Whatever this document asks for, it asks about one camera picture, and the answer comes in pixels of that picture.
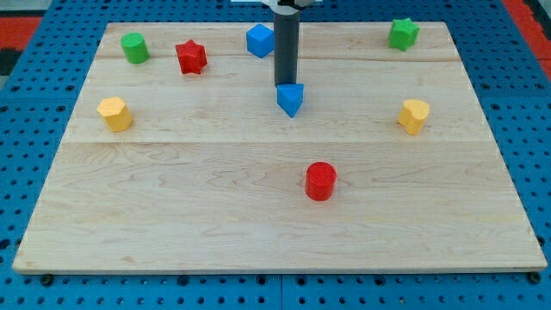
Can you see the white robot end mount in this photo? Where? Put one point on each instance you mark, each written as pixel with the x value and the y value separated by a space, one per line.
pixel 281 5

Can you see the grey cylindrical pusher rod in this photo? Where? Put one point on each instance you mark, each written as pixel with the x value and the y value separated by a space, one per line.
pixel 287 32

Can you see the blue triangle block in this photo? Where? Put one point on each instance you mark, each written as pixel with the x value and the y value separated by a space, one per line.
pixel 290 98

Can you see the light wooden board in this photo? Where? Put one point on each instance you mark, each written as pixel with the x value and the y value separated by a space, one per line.
pixel 210 176

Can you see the blue cube block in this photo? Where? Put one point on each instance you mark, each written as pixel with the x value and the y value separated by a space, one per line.
pixel 260 40

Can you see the red star block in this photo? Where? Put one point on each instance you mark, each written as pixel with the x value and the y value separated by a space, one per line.
pixel 191 57

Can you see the green star block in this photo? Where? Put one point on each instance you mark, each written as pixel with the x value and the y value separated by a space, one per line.
pixel 403 34

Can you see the green cylinder block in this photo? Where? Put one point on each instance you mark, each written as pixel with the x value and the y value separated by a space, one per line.
pixel 134 48

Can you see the red cylinder block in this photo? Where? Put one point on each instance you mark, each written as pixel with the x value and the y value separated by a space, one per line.
pixel 320 181

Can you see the yellow heart block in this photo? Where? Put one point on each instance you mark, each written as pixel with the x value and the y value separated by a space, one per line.
pixel 413 115

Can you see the yellow hexagon block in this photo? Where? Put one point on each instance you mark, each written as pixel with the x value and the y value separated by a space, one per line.
pixel 115 114

